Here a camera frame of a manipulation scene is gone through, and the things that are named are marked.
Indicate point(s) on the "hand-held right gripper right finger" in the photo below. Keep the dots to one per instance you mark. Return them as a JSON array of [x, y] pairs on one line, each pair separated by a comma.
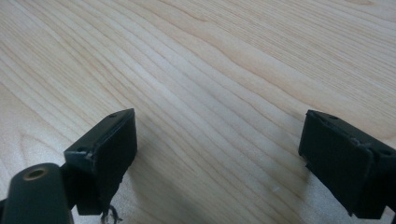
[[342, 165]]

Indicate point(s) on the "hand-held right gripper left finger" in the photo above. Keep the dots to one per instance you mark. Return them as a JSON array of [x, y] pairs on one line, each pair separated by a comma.
[[106, 155]]

